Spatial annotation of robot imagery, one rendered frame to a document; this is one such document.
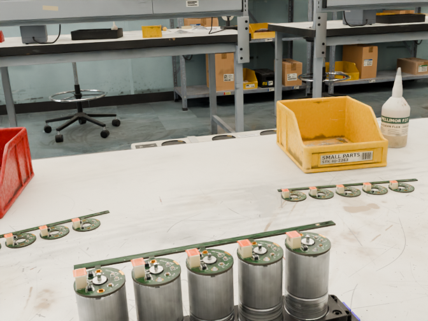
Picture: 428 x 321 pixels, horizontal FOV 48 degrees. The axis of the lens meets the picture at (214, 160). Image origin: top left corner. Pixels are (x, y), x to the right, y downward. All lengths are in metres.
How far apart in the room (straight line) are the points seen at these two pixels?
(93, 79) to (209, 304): 4.40
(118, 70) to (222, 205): 4.18
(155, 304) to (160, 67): 4.44
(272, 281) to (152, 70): 4.42
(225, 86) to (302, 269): 4.12
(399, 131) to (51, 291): 0.46
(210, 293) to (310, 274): 0.06
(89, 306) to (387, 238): 0.26
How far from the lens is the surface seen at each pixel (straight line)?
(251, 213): 0.45
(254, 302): 0.27
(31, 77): 4.64
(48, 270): 0.39
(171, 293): 0.25
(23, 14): 2.46
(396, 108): 0.64
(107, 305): 0.24
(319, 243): 0.27
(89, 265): 0.26
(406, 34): 3.09
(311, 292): 0.28
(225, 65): 4.34
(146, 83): 4.66
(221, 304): 0.26
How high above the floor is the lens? 0.94
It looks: 19 degrees down
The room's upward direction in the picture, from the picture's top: 2 degrees counter-clockwise
